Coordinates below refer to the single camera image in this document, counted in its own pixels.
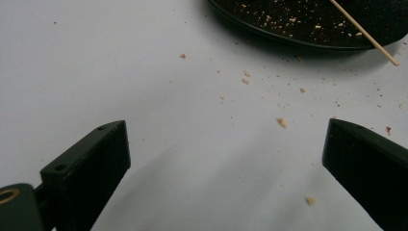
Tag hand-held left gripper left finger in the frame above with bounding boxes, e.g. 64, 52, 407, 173
39, 119, 132, 231

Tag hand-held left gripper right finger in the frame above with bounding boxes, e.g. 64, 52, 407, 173
321, 117, 408, 231

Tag thin wooden skewer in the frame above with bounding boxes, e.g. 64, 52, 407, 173
328, 0, 401, 67

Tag scattered food crumbs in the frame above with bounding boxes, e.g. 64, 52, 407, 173
52, 18, 406, 206

